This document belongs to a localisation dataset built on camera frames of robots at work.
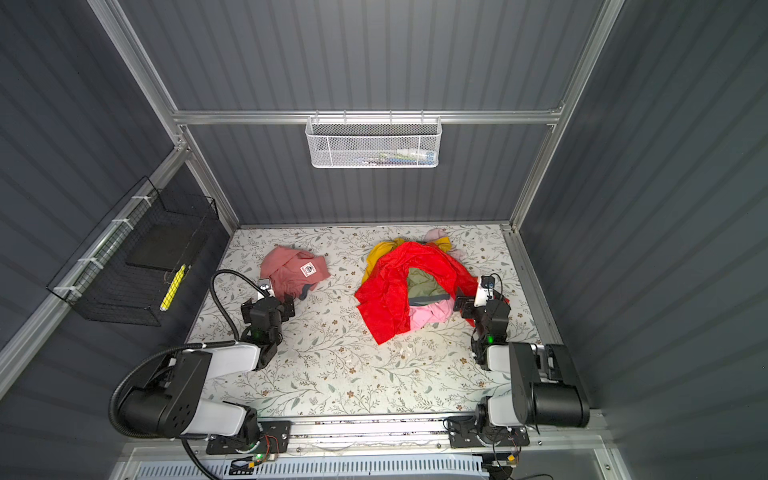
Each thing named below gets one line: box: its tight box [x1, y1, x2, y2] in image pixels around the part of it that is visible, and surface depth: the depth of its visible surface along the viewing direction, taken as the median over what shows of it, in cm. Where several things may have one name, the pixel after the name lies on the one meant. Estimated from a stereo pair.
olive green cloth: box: [408, 268, 450, 307], surface depth 96 cm
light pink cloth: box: [409, 229, 463, 331], surface depth 95 cm
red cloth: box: [354, 243, 479, 345], surface depth 95 cm
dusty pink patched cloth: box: [260, 246, 331, 302], surface depth 101 cm
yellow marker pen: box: [159, 263, 187, 311], surface depth 70 cm
